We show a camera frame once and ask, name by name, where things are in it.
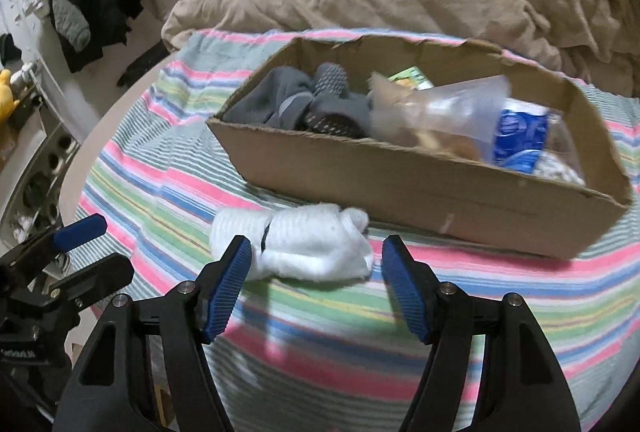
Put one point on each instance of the blue tissue packet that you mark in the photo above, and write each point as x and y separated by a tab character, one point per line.
517	136

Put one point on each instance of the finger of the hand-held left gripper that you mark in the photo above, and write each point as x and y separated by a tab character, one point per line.
80	232
97	274

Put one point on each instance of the brown cardboard box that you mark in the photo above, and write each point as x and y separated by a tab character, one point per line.
400	192

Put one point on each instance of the white storage rack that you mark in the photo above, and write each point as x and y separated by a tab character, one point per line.
40	171

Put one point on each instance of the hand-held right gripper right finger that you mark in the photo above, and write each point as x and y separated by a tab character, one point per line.
407	292

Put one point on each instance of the yellow toy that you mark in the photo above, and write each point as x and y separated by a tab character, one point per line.
7	94

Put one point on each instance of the clear bag of cotton swabs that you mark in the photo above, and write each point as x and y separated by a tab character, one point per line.
440	111

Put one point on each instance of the white socks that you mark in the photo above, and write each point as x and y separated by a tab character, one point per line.
310	242

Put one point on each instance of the dark wooden stool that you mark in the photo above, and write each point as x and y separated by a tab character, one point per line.
142	64

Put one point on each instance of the grey knit garment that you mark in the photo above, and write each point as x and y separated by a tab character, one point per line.
70	19

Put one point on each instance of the grey socks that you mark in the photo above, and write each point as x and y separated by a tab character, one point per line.
280	91

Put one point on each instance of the striped pastel cloth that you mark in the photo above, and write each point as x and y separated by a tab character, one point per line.
325	352

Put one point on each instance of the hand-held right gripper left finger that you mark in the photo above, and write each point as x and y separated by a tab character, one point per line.
227	292

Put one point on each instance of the green yellow tissue pack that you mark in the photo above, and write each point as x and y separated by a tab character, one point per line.
412	79

